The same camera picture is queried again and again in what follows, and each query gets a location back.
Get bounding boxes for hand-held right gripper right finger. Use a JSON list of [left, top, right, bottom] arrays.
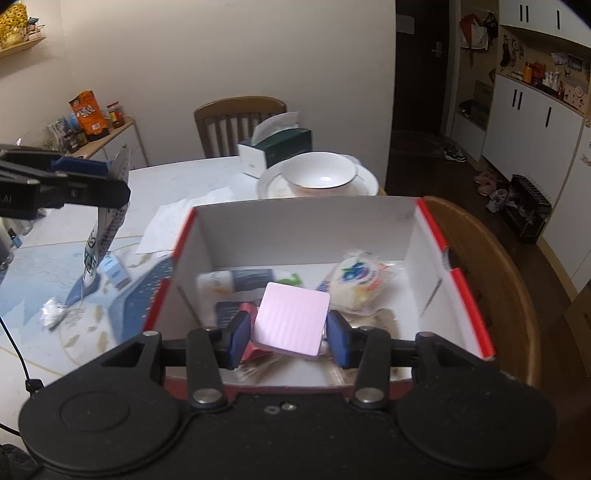
[[325, 310, 499, 409]]

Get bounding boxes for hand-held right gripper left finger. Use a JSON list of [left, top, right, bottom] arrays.
[[102, 311, 252, 409]]

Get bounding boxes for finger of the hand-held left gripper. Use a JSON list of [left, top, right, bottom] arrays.
[[0, 145, 110, 182], [0, 173, 131, 221]]

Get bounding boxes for white printed snack packet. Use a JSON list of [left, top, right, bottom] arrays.
[[81, 145, 131, 289]]

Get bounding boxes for pink sticky note pad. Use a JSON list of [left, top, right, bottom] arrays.
[[249, 282, 332, 358]]

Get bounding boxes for white tube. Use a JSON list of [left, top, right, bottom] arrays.
[[196, 269, 278, 296]]

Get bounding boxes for clear bun packet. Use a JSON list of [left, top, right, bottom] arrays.
[[316, 249, 398, 315]]

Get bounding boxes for dark blue packet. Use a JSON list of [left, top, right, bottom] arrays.
[[215, 301, 252, 326]]

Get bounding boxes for white sideboard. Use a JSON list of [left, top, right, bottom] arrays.
[[46, 115, 151, 169]]

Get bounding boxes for orange snack bag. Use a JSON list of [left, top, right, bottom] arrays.
[[69, 91, 112, 141]]

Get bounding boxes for white paper napkin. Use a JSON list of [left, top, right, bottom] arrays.
[[135, 187, 234, 254]]

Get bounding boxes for light blue small box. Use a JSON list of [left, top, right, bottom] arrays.
[[100, 251, 132, 291]]

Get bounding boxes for clear bag of white beads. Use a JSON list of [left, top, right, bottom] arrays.
[[41, 298, 77, 330]]

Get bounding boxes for white bowl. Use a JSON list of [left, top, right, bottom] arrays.
[[281, 152, 358, 190]]

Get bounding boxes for wooden chair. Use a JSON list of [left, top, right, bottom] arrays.
[[194, 96, 287, 158], [422, 196, 543, 388]]

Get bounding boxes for white and green tissue box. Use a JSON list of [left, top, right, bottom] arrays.
[[237, 112, 312, 178]]

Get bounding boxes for pink slippers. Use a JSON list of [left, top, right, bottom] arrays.
[[475, 170, 499, 197]]

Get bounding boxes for tall white cabinet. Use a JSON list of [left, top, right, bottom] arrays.
[[450, 0, 591, 296]]

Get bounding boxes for dark door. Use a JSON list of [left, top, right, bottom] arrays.
[[394, 0, 462, 139]]

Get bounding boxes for wooden wall shelf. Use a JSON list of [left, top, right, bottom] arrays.
[[0, 0, 47, 58]]

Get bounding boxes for black cable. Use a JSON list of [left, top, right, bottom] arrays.
[[0, 316, 44, 398]]

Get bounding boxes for black wire rack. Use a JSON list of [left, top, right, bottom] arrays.
[[501, 174, 552, 244]]

